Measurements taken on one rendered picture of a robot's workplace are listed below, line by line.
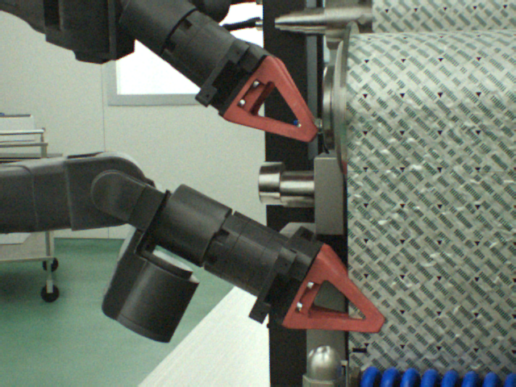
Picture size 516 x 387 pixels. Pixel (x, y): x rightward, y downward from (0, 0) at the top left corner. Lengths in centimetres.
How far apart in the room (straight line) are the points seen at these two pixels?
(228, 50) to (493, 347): 33
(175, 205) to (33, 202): 11
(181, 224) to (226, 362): 51
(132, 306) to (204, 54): 23
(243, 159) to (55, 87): 146
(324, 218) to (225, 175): 571
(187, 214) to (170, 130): 586
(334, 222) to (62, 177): 25
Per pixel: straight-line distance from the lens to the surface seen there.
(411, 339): 79
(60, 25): 91
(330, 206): 85
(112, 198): 75
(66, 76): 688
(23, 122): 538
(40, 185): 77
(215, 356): 129
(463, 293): 78
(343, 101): 76
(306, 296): 78
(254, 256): 77
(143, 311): 79
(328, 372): 73
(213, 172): 658
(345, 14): 105
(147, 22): 86
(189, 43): 84
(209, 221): 77
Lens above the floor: 129
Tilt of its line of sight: 8 degrees down
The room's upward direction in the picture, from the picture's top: 1 degrees counter-clockwise
